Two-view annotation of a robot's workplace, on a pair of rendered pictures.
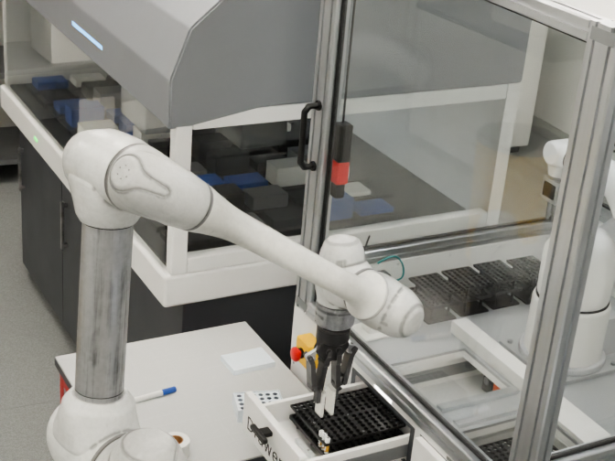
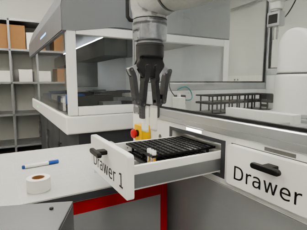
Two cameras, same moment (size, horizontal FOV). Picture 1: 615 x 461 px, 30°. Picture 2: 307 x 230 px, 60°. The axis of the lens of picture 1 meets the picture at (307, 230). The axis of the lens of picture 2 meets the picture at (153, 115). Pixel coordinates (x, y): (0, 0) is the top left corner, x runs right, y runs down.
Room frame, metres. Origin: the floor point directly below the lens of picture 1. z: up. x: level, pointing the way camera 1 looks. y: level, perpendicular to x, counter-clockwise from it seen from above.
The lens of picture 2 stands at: (1.51, -0.09, 1.10)
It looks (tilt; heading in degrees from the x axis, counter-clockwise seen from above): 7 degrees down; 1
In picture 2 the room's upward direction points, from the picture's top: straight up
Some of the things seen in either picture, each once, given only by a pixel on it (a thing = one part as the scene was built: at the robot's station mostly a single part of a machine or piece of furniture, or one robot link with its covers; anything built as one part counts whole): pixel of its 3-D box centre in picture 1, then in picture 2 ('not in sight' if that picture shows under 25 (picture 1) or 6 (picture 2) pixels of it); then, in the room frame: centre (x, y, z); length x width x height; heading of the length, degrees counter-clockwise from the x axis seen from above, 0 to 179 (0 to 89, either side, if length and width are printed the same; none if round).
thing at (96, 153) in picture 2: (263, 433); (99, 152); (2.22, 0.06, 0.91); 0.07 x 0.04 x 0.01; 30
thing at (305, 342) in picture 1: (307, 351); (141, 132); (2.65, -0.03, 0.88); 0.07 x 0.05 x 0.07; 30
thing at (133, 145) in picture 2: (310, 424); (140, 149); (2.28, -0.05, 0.90); 0.18 x 0.02 x 0.01; 30
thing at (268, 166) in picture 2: not in sight; (268, 168); (2.09, -0.35, 0.91); 0.07 x 0.04 x 0.01; 30
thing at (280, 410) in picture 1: (350, 426); (171, 155); (2.34, -0.14, 0.86); 0.40 x 0.26 x 0.06; 120
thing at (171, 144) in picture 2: (346, 425); (169, 154); (2.33, -0.14, 0.87); 0.22 x 0.18 x 0.06; 120
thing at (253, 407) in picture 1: (273, 442); (109, 162); (2.23, 0.04, 0.87); 0.29 x 0.02 x 0.11; 30
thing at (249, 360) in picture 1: (247, 360); not in sight; (2.75, 0.13, 0.77); 0.13 x 0.09 x 0.02; 121
